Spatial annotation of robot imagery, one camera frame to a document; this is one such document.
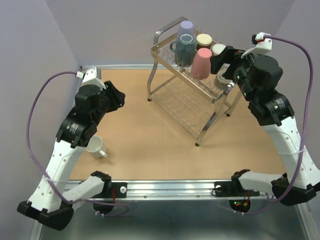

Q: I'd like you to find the aluminium front rail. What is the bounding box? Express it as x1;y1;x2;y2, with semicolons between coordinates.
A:
41;177;307;201

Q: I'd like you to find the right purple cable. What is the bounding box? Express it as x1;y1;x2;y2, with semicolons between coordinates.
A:
234;34;315;216

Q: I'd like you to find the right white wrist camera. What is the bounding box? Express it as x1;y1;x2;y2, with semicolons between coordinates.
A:
241;32;273;59

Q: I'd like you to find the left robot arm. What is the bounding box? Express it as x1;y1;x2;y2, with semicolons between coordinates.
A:
17;80;126;231

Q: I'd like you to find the white ceramic mug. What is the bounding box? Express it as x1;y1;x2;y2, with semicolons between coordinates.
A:
85;135;108;159

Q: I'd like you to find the metal wire dish rack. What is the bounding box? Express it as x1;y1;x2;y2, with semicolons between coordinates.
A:
146;16;242;147

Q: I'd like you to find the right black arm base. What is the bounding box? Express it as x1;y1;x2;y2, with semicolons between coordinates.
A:
214;180;260;197

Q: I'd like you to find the grey ceramic mug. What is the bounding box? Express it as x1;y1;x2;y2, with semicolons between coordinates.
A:
169;34;196;68

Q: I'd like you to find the purple cable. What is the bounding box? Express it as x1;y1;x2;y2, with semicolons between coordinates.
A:
234;34;315;216
26;71;130;218

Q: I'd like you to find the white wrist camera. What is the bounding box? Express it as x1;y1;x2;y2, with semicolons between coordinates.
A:
241;32;273;59
75;66;106;90

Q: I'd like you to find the small grey metal cup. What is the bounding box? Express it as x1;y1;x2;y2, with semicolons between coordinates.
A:
213;63;232;91

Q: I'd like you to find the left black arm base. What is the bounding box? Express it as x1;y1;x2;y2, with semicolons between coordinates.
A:
92;181;128;199

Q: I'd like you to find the red plastic cup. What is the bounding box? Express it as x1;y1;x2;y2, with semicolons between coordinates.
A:
190;48;212;80

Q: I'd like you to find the steel-lined brown white cup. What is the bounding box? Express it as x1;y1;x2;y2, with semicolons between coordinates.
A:
195;33;213;51

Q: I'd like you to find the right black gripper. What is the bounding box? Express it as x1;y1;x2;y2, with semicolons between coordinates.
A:
210;45;264;102

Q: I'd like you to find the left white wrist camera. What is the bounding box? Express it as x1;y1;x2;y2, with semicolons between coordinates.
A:
75;66;106;90

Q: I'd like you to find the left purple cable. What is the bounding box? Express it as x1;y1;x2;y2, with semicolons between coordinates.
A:
26;71;130;218

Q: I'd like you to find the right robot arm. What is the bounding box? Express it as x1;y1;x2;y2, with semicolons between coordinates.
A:
210;46;320;206

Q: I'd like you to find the purple plastic cup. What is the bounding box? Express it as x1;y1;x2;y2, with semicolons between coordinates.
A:
176;20;194;40

